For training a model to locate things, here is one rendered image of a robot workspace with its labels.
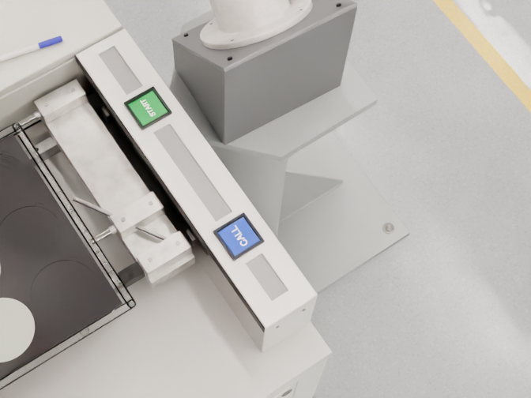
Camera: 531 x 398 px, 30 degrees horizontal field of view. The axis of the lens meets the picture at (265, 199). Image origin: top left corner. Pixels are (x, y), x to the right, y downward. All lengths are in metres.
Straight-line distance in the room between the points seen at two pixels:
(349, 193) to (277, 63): 1.05
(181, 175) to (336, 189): 1.08
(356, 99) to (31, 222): 0.60
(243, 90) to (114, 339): 0.44
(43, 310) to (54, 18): 0.48
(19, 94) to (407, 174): 1.27
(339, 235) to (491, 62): 0.69
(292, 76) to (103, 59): 0.31
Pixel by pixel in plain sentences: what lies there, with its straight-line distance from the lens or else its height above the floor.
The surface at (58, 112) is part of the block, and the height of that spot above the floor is 0.90.
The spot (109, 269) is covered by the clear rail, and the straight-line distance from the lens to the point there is 1.54.
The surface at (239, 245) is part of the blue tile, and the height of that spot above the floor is 0.96.
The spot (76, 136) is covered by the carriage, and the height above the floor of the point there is 0.88.
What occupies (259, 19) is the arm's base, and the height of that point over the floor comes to 1.05.
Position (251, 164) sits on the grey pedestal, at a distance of 1.92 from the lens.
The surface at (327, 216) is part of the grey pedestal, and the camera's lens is 2.54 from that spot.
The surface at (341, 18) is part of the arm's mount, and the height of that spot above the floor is 1.05.
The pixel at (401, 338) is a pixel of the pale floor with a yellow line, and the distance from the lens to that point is 2.47.
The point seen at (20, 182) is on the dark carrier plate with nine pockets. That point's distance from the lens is 1.62.
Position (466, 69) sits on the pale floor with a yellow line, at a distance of 2.82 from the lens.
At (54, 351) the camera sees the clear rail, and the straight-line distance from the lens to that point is 1.52.
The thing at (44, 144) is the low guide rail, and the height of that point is 0.85.
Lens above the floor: 2.35
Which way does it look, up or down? 67 degrees down
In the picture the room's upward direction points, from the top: 6 degrees clockwise
